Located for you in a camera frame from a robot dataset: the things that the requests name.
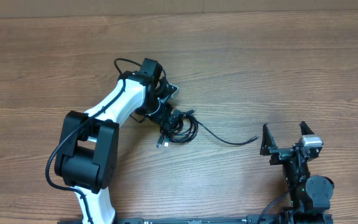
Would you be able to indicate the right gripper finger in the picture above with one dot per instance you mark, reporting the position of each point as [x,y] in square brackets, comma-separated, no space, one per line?
[268,143]
[305,129]

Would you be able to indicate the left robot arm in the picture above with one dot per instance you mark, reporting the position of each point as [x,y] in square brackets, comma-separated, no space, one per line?
[86,155]

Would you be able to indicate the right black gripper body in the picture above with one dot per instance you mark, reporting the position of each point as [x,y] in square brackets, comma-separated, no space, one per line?
[281,154]

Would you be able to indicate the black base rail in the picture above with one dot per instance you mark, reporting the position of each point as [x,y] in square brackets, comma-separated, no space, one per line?
[250,219]

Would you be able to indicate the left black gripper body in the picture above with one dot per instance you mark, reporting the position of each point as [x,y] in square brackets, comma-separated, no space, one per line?
[160,116]

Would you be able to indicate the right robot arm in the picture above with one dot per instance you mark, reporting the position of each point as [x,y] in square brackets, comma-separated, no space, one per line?
[308,196]

